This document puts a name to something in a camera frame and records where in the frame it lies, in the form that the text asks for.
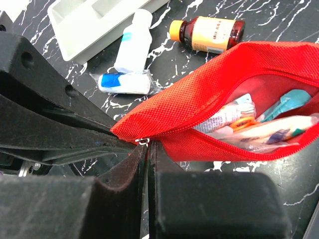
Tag white medicine bottle green label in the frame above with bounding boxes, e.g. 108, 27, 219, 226
114, 9, 153, 73

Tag brown bottle orange cap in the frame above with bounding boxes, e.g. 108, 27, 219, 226
169, 16, 245, 54

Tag teal white sachet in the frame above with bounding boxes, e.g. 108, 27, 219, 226
256, 89, 312, 122

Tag white cotton pad pack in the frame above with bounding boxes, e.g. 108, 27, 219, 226
219, 114, 319, 153

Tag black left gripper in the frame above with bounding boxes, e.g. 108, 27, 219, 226
0, 9, 118, 175

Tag white blue bandage roll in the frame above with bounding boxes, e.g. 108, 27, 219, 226
89, 70, 160, 95

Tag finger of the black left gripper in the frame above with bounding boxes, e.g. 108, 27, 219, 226
0, 96, 136, 164

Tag grey plastic tray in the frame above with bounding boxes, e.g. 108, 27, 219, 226
47, 0, 167, 65

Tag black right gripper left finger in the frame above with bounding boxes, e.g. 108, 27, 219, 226
0, 146, 147, 239

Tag round item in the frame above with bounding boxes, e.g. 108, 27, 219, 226
193, 94, 256, 133

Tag orange handled small scissors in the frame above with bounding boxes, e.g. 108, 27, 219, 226
229, 117, 259, 132

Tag red fabric medicine pouch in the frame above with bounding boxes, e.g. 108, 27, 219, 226
111, 41, 319, 161

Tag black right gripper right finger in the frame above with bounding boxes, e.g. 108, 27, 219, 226
148, 141, 291, 239

